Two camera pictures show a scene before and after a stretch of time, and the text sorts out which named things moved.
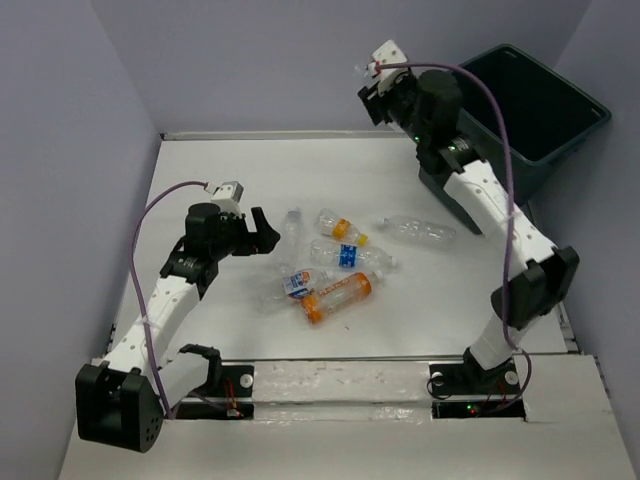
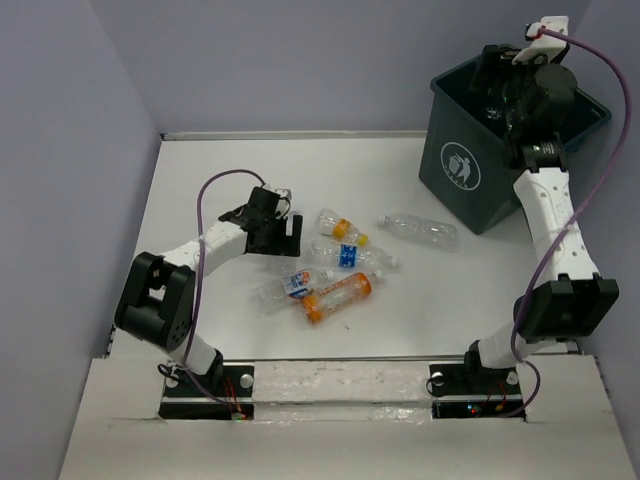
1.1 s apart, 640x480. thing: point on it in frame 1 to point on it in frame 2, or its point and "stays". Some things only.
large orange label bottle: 337,294 stays
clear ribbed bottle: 369,72 to 493,113
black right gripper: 375,104 to 501,61
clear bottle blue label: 331,253 stays
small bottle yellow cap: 331,223 stays
